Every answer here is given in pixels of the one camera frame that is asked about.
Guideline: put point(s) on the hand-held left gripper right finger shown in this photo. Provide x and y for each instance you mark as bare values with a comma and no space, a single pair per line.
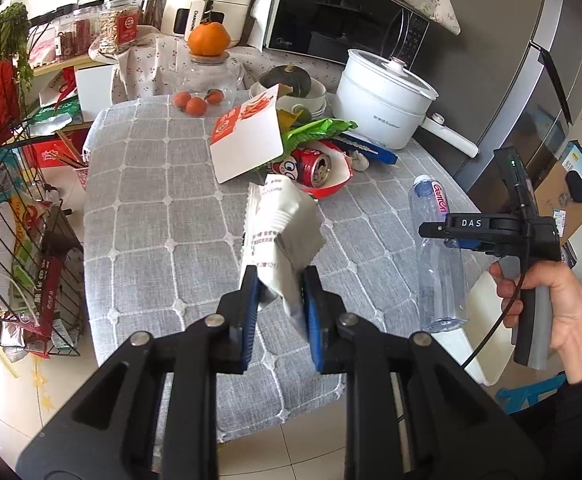
311,312

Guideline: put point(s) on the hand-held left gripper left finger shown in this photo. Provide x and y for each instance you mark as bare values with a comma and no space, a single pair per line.
251,302

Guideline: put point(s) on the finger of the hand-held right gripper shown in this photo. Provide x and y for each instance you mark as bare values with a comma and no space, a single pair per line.
466,245
431,230

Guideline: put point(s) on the clear plastic bottle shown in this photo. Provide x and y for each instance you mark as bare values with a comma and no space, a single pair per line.
441,285

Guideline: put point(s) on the white snack packet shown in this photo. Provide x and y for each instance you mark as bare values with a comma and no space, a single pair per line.
276,230

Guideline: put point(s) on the white trash bin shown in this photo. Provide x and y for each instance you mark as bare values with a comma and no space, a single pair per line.
486,320

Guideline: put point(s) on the blue biscuit box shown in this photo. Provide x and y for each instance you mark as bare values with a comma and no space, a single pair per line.
371,150

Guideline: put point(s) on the person's right forearm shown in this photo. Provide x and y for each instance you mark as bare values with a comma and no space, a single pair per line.
571,415

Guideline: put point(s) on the person's right hand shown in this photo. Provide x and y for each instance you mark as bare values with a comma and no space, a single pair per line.
581,320

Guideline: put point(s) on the cardboard box with blue picture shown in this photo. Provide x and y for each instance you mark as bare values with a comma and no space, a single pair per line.
566,195

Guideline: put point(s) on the crumpled white tissue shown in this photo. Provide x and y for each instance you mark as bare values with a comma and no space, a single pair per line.
360,160

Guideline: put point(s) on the red white paper bowl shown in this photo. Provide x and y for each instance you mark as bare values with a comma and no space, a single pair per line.
340,175

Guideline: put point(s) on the white electric pot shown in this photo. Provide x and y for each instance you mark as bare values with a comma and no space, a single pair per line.
381,105

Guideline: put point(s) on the red drink can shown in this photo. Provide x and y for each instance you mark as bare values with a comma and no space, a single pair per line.
311,165

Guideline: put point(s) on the green snack packet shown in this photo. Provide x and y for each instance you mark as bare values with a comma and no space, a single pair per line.
316,130

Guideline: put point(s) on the white orange paper box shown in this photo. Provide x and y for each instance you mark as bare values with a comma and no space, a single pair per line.
243,145

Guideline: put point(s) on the blue plastic stool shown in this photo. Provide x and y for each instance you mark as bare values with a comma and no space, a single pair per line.
526,395

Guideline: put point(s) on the grey refrigerator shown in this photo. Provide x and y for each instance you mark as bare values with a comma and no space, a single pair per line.
521,60

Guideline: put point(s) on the cream flowered bowl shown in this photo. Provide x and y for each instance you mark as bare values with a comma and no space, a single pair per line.
318,92

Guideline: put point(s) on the small red tomatoes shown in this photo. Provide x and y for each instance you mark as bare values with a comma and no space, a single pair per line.
196,106

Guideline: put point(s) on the small orange fruit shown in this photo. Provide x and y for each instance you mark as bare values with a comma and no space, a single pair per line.
215,97
181,99

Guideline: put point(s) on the pink chopstick holder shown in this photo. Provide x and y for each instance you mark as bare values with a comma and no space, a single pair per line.
82,177

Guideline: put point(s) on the dark green pumpkin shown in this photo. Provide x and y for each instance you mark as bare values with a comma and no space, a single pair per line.
283,80

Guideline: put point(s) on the glass jar with wooden lid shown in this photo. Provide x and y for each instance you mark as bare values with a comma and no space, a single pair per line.
206,77

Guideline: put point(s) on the wooden chopsticks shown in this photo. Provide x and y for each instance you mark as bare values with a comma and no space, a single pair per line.
71,150

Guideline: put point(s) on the black microwave oven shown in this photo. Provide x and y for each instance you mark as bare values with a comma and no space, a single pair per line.
331,15

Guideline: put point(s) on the assorted snack packets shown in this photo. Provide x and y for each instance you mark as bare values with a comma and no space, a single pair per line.
16,260

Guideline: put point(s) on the red snack box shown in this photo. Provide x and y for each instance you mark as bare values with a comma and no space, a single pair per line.
51,155

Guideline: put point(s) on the white red-flowered cloth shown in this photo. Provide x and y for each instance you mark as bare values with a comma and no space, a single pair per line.
146,65

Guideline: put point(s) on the white square box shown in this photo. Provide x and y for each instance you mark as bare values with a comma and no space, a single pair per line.
96,92

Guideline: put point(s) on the large orange persimmon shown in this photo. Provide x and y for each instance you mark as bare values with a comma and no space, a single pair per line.
209,39

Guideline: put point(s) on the red label seed jar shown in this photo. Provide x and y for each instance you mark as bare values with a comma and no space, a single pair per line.
118,27

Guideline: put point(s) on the glass vase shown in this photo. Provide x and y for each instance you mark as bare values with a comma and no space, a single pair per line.
152,7

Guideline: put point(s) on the jar of red dried fruit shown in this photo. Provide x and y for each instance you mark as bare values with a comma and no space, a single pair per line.
65,37
87,32

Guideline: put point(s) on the green leafy vegetables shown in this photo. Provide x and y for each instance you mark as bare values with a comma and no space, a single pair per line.
13,30

